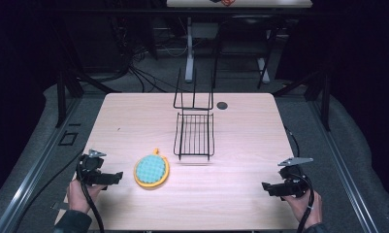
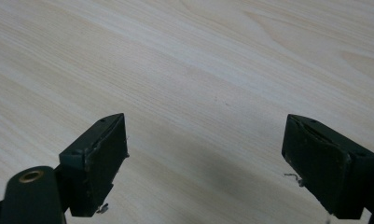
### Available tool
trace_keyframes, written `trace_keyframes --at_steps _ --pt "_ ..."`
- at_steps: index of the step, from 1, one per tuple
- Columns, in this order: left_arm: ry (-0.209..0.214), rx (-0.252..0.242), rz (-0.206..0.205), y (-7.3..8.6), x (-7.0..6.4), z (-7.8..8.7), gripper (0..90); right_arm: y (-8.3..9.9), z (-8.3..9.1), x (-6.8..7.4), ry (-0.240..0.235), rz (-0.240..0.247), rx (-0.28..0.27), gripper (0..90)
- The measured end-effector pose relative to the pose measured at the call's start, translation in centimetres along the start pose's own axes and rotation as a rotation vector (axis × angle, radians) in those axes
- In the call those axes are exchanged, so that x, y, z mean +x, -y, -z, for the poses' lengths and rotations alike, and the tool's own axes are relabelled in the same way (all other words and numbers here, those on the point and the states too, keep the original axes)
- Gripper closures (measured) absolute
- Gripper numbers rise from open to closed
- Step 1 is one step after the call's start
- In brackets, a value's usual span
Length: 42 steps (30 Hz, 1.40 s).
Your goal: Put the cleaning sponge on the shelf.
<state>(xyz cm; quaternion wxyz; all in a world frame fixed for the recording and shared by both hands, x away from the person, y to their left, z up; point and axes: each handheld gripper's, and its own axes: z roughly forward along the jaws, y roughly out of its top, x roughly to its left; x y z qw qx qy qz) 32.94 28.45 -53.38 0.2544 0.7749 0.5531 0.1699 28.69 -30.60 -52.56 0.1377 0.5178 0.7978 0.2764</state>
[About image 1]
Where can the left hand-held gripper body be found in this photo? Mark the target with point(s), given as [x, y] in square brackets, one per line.
[89, 166]

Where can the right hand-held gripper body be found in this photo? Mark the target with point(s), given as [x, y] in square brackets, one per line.
[295, 186]

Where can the person's right hand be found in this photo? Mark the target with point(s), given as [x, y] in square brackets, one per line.
[302, 208]

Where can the person's left hand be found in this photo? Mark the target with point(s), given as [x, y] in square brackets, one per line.
[77, 197]

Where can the black tape square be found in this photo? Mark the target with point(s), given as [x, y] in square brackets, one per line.
[61, 138]

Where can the round teal yellow pot holder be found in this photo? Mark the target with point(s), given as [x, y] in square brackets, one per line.
[151, 169]

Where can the black tape strip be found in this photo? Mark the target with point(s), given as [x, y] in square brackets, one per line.
[74, 124]

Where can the black metal stand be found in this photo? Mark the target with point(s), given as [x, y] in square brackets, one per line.
[324, 97]
[62, 97]

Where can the dark round table grommet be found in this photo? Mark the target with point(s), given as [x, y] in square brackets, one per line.
[221, 105]

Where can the white desk leg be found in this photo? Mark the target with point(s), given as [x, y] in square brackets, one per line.
[189, 51]

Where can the black chair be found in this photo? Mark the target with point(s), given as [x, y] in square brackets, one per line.
[247, 30]

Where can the red orange object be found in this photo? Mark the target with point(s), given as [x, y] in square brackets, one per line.
[227, 2]

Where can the aluminium floor rail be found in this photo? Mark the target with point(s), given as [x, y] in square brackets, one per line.
[30, 181]
[347, 174]

